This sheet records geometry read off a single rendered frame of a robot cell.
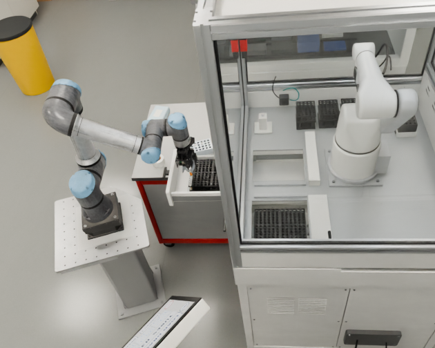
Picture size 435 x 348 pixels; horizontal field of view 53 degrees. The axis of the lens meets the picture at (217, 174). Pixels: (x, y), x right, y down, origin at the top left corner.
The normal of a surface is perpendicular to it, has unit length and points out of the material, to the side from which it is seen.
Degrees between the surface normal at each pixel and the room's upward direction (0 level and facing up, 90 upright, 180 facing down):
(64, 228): 0
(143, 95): 0
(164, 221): 90
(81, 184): 9
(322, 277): 90
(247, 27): 90
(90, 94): 0
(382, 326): 90
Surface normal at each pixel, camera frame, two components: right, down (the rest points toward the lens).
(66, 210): -0.11, -0.66
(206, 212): -0.07, 0.75
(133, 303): 0.25, 0.70
